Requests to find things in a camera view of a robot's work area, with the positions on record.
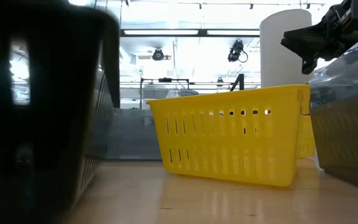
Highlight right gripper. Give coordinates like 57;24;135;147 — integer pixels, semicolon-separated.
280;23;358;75

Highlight translucent grey plastic basket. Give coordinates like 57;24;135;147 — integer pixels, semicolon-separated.
308;26;358;192
106;88;200;161

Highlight black slotted plastic basket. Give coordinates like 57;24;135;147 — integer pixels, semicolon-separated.
0;0;121;224

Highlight white shade table lamp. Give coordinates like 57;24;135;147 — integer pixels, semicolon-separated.
259;8;315;88

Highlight black overhead beam with light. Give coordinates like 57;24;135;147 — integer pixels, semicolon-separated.
119;29;260;37

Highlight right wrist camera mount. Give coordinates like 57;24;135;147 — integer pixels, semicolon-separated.
321;0;358;32

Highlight black hanging camera with cable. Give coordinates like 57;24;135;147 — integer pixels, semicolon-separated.
227;39;249;63

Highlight round black ceiling camera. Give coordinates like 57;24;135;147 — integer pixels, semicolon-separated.
152;47;172;62

